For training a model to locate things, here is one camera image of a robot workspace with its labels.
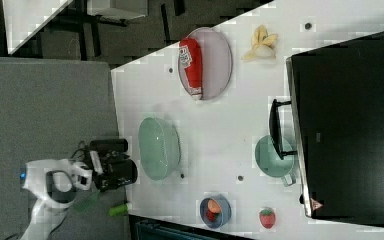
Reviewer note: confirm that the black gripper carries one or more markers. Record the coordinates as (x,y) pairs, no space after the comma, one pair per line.
(111,165)

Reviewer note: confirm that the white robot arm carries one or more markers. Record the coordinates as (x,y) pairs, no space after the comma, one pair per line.
(76,182)

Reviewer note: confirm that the green marker pen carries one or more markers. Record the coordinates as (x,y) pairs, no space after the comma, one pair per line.
(118,210)

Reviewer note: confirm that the orange toy fruit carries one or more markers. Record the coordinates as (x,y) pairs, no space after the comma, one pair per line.
(213,206)

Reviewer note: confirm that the red toy fruit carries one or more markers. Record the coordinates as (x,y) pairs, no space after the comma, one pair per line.
(211,216)

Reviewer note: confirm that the blue small bowl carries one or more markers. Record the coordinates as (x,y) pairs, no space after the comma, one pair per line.
(223,217)

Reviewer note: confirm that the red ketchup bottle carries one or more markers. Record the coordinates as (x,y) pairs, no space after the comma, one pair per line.
(191,61)

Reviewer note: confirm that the pink oval plate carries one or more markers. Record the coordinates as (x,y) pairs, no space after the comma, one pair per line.
(217,63)

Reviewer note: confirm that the green mug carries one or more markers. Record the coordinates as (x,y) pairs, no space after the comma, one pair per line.
(272,165)

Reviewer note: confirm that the red toy strawberry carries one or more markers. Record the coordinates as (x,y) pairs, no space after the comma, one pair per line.
(267,218)

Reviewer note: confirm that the peeled toy banana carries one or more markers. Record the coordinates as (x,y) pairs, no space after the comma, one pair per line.
(262,45)

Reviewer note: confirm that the black toaster oven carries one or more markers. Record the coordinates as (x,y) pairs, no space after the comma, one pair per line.
(337,103)

